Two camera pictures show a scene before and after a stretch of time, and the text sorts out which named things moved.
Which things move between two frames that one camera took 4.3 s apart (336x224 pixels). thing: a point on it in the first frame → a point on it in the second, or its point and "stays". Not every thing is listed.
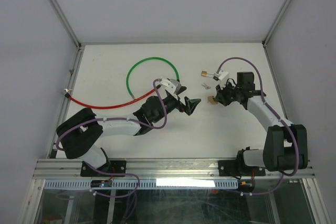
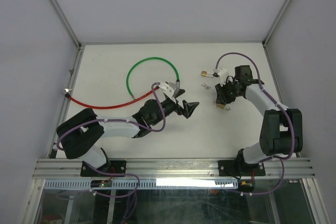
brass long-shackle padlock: [205, 73] stays
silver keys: [206, 86] stays
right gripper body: [228, 93] stays
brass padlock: [211, 99] → [222, 106]
